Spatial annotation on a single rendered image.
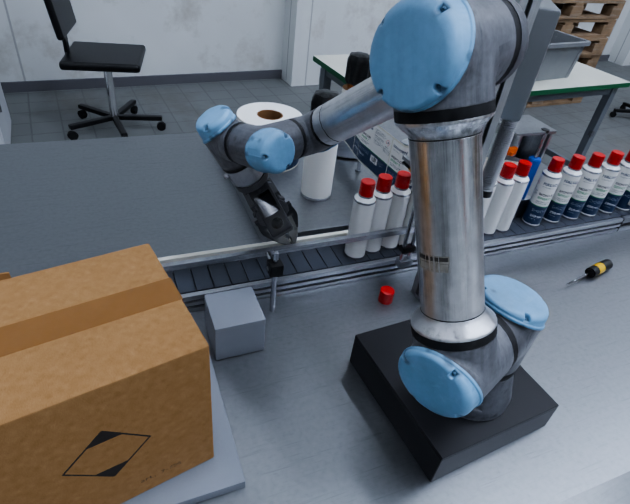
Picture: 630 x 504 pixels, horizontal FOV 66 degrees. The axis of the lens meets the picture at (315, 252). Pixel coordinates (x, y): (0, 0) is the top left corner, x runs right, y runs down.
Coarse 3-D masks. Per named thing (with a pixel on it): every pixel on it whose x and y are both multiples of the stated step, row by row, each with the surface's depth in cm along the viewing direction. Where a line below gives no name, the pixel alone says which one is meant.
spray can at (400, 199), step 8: (400, 176) 111; (408, 176) 111; (400, 184) 112; (408, 184) 112; (392, 192) 113; (400, 192) 112; (408, 192) 113; (392, 200) 114; (400, 200) 113; (408, 200) 114; (392, 208) 115; (400, 208) 114; (392, 216) 116; (400, 216) 116; (392, 224) 117; (400, 224) 118; (384, 240) 121; (392, 240) 120; (384, 248) 122; (392, 248) 122
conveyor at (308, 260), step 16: (512, 224) 138; (544, 224) 140; (560, 224) 141; (576, 224) 142; (288, 256) 116; (304, 256) 117; (320, 256) 117; (336, 256) 118; (368, 256) 119; (384, 256) 120; (176, 272) 107; (192, 272) 107; (208, 272) 108; (224, 272) 109; (240, 272) 109; (256, 272) 110; (288, 272) 111; (304, 272) 112; (192, 288) 103; (208, 288) 104
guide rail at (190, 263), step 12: (396, 228) 115; (324, 240) 108; (336, 240) 109; (348, 240) 110; (360, 240) 112; (240, 252) 102; (252, 252) 102; (264, 252) 103; (168, 264) 96; (180, 264) 97; (192, 264) 98; (204, 264) 99
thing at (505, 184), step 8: (504, 168) 122; (512, 168) 120; (504, 176) 122; (512, 176) 122; (504, 184) 122; (512, 184) 123; (496, 192) 125; (504, 192) 124; (496, 200) 125; (504, 200) 125; (488, 208) 128; (496, 208) 127; (488, 216) 129; (496, 216) 128; (488, 224) 130; (496, 224) 130; (488, 232) 131
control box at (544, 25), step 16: (544, 0) 84; (544, 16) 78; (544, 32) 80; (528, 48) 82; (544, 48) 81; (528, 64) 83; (528, 80) 84; (512, 96) 86; (528, 96) 86; (512, 112) 88
